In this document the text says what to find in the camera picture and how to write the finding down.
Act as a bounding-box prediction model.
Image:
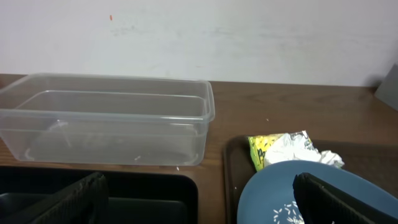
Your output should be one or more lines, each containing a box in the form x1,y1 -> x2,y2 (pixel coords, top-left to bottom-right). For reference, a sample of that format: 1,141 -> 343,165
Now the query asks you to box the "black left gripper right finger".
292,172 -> 397,224

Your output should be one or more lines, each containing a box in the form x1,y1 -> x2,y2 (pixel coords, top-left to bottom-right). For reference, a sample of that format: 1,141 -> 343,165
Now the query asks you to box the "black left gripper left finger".
1,172 -> 109,224

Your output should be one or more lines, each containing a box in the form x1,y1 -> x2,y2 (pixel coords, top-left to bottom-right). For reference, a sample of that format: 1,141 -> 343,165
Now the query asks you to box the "pile of white rice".
272,200 -> 305,224

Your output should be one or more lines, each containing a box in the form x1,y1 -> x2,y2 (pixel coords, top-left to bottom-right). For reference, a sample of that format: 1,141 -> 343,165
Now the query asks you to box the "dark blue plate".
237,161 -> 397,224

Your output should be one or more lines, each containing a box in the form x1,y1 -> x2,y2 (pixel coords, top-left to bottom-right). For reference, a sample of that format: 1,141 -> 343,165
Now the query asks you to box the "black plastic bin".
1,166 -> 198,223

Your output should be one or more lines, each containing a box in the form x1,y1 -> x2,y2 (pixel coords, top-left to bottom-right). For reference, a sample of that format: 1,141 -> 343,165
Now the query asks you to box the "brown serving tray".
223,136 -> 397,223

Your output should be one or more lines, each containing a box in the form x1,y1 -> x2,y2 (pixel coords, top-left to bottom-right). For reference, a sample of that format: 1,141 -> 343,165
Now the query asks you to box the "crumpled yellow snack wrapper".
248,131 -> 345,171

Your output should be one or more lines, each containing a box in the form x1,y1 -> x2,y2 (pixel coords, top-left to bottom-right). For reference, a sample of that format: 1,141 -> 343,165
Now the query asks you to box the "clear plastic bin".
1,73 -> 215,166

